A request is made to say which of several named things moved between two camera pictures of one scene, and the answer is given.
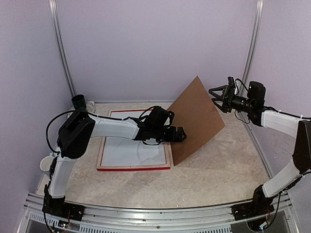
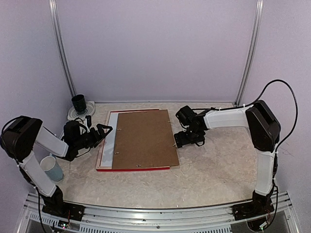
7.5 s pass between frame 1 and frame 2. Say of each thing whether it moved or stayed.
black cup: stayed
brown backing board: moved
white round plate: stayed
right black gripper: moved
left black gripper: moved
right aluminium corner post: stayed
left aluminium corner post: stayed
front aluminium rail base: stayed
